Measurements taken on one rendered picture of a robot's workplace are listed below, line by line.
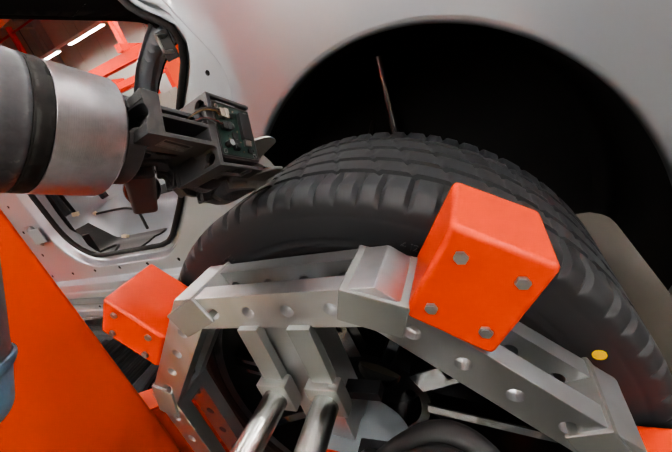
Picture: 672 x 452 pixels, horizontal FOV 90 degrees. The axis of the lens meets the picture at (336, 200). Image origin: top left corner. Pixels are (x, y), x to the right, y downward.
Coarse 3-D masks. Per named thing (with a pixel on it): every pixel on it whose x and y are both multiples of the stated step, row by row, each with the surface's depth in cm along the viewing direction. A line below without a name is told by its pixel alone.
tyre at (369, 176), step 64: (256, 192) 44; (320, 192) 34; (384, 192) 32; (448, 192) 32; (512, 192) 37; (192, 256) 45; (256, 256) 40; (576, 256) 31; (576, 320) 30; (640, 320) 31; (640, 384) 31
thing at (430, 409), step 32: (288, 256) 40; (224, 352) 53; (352, 352) 45; (384, 352) 43; (256, 384) 60; (384, 384) 53; (416, 384) 44; (448, 384) 42; (288, 416) 58; (416, 416) 48; (448, 416) 45; (480, 416) 43; (512, 416) 42; (288, 448) 59; (512, 448) 51; (544, 448) 46
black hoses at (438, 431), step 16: (352, 384) 36; (368, 384) 36; (400, 432) 25; (416, 432) 23; (432, 432) 22; (448, 432) 22; (464, 432) 22; (368, 448) 28; (384, 448) 25; (400, 448) 24; (416, 448) 22; (432, 448) 21; (448, 448) 21; (464, 448) 21; (480, 448) 21; (496, 448) 21
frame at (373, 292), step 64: (320, 256) 33; (384, 256) 29; (192, 320) 35; (256, 320) 32; (320, 320) 29; (384, 320) 26; (192, 384) 48; (512, 384) 25; (576, 384) 28; (192, 448) 51; (576, 448) 25; (640, 448) 24
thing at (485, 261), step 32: (480, 192) 26; (448, 224) 22; (480, 224) 22; (512, 224) 23; (448, 256) 22; (480, 256) 21; (512, 256) 21; (544, 256) 21; (416, 288) 25; (448, 288) 23; (480, 288) 22; (512, 288) 22; (544, 288) 21; (448, 320) 24; (480, 320) 24; (512, 320) 23
